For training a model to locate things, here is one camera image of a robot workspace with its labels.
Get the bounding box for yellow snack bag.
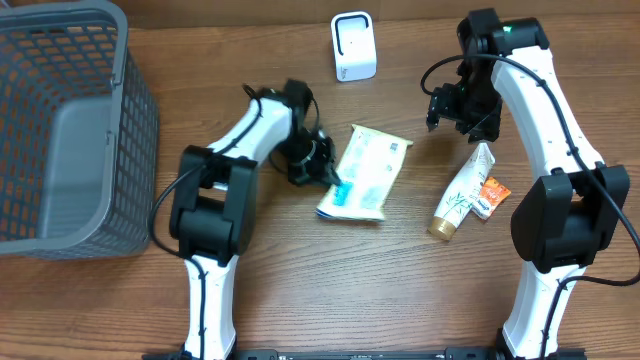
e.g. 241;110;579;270
316;124;413;222

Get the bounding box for white bamboo print tube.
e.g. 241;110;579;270
428;143;495;241

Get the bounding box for small orange packet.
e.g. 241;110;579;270
472;176;511;220

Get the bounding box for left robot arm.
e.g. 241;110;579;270
169;79;341;359

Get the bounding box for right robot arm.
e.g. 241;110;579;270
426;8;630;359

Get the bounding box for white barcode scanner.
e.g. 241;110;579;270
330;11;377;82

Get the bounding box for dark grey plastic basket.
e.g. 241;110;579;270
1;1;159;260

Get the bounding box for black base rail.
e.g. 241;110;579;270
141;347;588;360

